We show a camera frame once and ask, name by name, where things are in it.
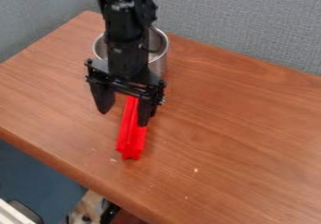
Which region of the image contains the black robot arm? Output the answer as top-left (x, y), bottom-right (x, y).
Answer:
top-left (84, 0), bottom-right (166, 127)

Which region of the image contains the metal pot with handle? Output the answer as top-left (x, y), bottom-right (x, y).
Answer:
top-left (91, 27), bottom-right (170, 76)

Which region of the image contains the white object under table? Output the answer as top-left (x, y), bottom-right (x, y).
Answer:
top-left (0, 199), bottom-right (36, 224)

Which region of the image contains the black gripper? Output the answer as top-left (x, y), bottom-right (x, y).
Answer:
top-left (84, 40), bottom-right (166, 127)

